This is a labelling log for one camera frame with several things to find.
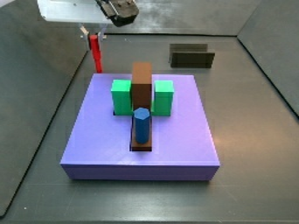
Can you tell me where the brown rectangular block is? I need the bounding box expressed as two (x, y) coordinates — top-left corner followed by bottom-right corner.
(131, 62), (152, 151)

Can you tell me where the red cylindrical peg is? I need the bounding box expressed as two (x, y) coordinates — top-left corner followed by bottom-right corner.
(89, 34), (103, 73)

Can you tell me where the purple board base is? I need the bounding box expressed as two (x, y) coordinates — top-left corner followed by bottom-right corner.
(60, 73), (220, 180)

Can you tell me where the green block left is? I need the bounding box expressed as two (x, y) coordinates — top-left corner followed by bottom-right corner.
(111, 80), (132, 116)

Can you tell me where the green block right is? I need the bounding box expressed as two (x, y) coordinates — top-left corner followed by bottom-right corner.
(152, 80), (173, 116)

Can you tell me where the black angled bracket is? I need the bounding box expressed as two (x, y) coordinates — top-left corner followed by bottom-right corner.
(169, 44), (215, 68)

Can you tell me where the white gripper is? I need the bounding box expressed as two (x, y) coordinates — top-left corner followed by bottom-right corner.
(37, 0), (111, 49)

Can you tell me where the blue hexagonal peg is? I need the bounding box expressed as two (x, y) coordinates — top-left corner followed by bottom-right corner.
(135, 108), (151, 144)

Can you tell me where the green block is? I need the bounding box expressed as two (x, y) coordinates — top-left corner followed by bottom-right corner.
(111, 80), (132, 116)
(152, 80), (173, 116)

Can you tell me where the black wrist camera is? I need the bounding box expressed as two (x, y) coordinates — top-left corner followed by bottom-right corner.
(95, 0), (139, 27)

